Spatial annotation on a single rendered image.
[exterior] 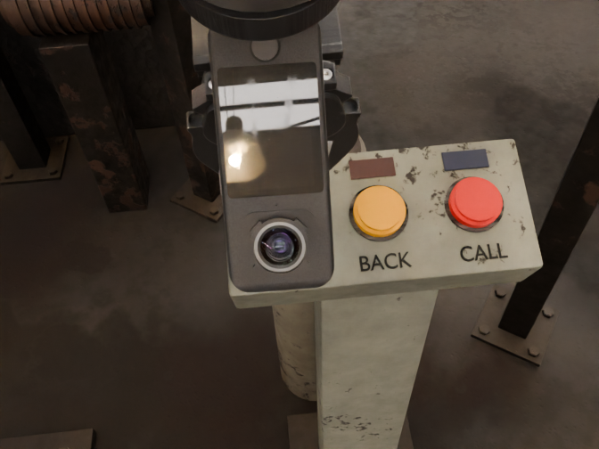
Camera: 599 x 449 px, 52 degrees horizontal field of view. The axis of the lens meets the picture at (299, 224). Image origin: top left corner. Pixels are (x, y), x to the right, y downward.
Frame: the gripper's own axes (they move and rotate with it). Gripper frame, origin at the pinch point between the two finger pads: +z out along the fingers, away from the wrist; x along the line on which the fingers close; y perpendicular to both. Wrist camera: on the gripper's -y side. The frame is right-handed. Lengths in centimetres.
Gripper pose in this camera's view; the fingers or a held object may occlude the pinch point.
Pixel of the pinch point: (280, 190)
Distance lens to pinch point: 41.4
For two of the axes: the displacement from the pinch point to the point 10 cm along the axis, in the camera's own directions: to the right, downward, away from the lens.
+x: -10.0, 0.9, -0.3
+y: -1.0, -9.4, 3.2
